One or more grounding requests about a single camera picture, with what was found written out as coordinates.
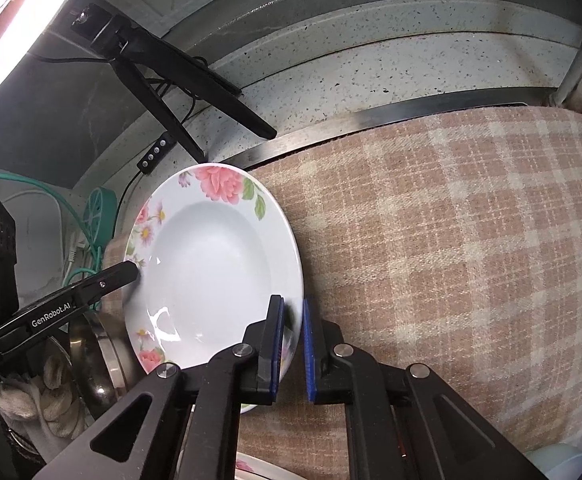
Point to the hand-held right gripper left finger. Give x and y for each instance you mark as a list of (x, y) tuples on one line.
[(278, 340)]

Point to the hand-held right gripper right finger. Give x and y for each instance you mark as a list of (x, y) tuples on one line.
[(310, 350)]

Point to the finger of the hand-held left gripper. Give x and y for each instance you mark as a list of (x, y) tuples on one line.
[(113, 280)]

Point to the stainless steel bowl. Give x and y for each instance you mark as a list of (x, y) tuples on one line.
[(106, 360)]

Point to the large pink floral plate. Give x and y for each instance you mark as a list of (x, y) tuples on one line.
[(211, 260)]

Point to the small floral plate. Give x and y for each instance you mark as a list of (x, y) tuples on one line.
[(256, 470)]

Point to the white ceramic bowl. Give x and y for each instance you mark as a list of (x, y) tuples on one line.
[(556, 462)]

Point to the person's left hand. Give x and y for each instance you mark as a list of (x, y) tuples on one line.
[(31, 400)]

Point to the teal round power strip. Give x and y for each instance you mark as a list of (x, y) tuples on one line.
[(98, 215)]

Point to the black inline remote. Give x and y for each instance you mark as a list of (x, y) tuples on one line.
[(155, 152)]

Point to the plaid cloth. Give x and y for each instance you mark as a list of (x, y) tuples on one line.
[(446, 260)]

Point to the black tripod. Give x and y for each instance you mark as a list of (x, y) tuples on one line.
[(171, 60)]

